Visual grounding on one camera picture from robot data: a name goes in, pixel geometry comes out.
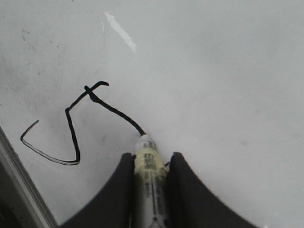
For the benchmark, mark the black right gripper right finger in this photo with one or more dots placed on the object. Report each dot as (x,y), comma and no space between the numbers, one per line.
(192,204)

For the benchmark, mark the white whiteboard with aluminium frame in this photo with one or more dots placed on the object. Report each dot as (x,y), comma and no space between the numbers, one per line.
(221,81)

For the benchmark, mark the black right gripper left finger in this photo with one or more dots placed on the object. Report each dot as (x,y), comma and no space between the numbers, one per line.
(111,207)

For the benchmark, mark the white whiteboard marker with tape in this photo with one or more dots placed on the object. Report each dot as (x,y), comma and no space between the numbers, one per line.
(150,208)

